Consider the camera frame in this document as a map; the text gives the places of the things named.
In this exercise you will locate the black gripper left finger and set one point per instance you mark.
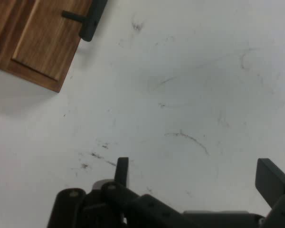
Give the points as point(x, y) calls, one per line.
point(133, 206)

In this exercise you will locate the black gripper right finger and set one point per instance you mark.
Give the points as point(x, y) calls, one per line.
point(273, 180)

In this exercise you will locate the wooden cabinet frame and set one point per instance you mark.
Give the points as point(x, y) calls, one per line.
point(4, 35)

